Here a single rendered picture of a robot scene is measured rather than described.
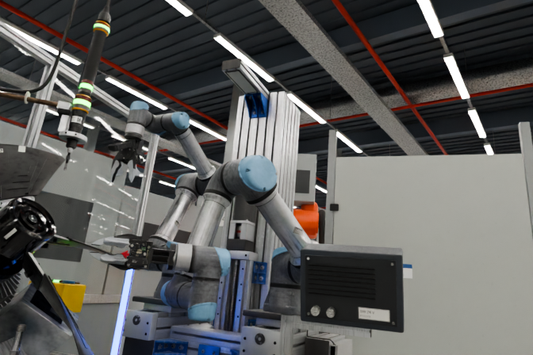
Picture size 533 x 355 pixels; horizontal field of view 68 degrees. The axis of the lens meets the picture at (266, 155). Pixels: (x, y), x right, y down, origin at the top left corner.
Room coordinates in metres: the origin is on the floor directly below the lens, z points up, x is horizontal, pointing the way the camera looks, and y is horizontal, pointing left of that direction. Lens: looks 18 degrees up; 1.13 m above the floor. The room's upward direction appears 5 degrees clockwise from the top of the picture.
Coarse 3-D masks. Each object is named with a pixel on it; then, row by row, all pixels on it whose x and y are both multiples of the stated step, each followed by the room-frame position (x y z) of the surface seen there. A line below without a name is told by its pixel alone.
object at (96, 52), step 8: (96, 32) 0.99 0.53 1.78; (104, 32) 1.00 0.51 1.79; (96, 40) 0.99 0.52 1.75; (104, 40) 1.00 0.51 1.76; (96, 48) 0.99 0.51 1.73; (88, 56) 0.99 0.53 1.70; (96, 56) 0.99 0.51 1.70; (88, 64) 0.99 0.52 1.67; (96, 64) 1.00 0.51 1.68; (88, 72) 0.99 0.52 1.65; (96, 72) 1.01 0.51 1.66; (88, 88) 0.99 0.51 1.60; (88, 96) 1.00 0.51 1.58
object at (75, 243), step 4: (72, 240) 1.02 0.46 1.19; (76, 240) 1.02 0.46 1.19; (72, 244) 1.07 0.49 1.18; (76, 244) 1.06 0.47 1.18; (80, 244) 1.05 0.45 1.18; (84, 244) 1.04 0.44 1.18; (84, 248) 1.13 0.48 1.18; (88, 248) 1.10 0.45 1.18; (92, 248) 1.07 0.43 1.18; (96, 248) 1.06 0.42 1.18; (100, 252) 1.12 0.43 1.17; (104, 252) 1.08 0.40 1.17; (108, 252) 1.14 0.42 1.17
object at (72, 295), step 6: (30, 282) 1.42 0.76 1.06; (54, 282) 1.42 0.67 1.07; (60, 282) 1.41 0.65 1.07; (60, 288) 1.37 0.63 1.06; (66, 288) 1.38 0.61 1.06; (72, 288) 1.40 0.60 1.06; (78, 288) 1.43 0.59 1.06; (84, 288) 1.45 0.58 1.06; (60, 294) 1.37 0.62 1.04; (66, 294) 1.38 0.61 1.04; (72, 294) 1.41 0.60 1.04; (78, 294) 1.43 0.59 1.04; (84, 294) 1.46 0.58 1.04; (66, 300) 1.39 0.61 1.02; (72, 300) 1.42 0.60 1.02; (78, 300) 1.44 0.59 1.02; (72, 306) 1.42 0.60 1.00; (78, 306) 1.44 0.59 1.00
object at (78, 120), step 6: (108, 6) 1.00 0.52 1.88; (102, 12) 0.99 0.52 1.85; (108, 12) 1.00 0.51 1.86; (102, 18) 0.99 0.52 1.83; (108, 18) 1.00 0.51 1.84; (72, 114) 0.99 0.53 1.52; (78, 114) 0.99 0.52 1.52; (84, 114) 1.00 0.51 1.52; (72, 120) 0.99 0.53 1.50; (78, 120) 0.99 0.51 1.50; (84, 120) 1.01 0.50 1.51; (72, 126) 0.99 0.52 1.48; (78, 126) 0.99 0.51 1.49; (78, 132) 1.00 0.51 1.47; (72, 138) 0.99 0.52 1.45; (66, 144) 0.99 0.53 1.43; (72, 144) 0.99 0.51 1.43
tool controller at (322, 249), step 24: (312, 264) 1.07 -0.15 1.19; (336, 264) 1.05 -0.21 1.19; (360, 264) 1.02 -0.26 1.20; (384, 264) 1.00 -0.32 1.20; (312, 288) 1.08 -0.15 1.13; (336, 288) 1.06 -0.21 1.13; (360, 288) 1.04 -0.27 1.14; (384, 288) 1.02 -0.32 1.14; (312, 312) 1.08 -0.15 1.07; (336, 312) 1.08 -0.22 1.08; (360, 312) 1.05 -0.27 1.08; (384, 312) 1.03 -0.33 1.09
